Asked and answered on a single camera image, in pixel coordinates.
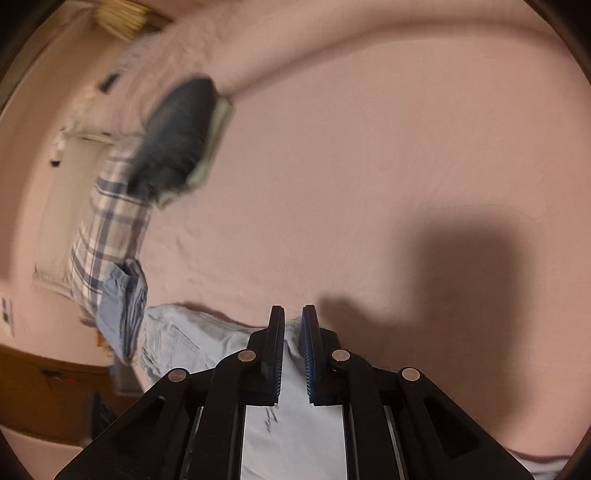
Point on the pink bed sheet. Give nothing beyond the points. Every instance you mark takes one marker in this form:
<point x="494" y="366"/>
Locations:
<point x="369" y="184"/>

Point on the dark blue folded garment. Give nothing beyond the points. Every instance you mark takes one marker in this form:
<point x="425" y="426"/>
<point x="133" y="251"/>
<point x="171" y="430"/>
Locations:
<point x="175" y="134"/>

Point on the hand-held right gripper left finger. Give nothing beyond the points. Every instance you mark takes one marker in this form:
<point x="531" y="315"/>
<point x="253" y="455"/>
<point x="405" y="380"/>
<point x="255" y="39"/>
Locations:
<point x="276" y="369"/>

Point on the pink rolled duvet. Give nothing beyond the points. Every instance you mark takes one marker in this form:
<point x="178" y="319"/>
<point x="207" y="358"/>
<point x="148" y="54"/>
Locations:
<point x="323" y="37"/>

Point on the blue crumpled cloth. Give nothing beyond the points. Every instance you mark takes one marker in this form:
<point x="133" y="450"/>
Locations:
<point x="124" y="304"/>

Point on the brown wooden furniture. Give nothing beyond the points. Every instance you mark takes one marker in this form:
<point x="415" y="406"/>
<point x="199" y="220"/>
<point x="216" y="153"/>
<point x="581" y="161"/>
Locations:
<point x="51" y="392"/>

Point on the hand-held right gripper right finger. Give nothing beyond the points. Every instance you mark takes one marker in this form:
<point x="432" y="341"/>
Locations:
<point x="308" y="369"/>

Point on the white door panel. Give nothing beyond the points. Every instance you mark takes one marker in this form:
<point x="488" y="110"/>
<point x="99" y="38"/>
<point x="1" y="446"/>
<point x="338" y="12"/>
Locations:
<point x="64" y="207"/>

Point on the white wall switch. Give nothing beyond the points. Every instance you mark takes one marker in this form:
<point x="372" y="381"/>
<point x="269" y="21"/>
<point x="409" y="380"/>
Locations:
<point x="6" y="316"/>

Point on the pale green folded cloth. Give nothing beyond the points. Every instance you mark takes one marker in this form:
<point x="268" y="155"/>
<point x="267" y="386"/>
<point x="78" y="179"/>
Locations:
<point x="210" y="152"/>

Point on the large plaid pillow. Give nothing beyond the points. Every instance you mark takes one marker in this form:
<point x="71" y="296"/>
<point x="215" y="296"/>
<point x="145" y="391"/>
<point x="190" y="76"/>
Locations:
<point x="111" y="230"/>

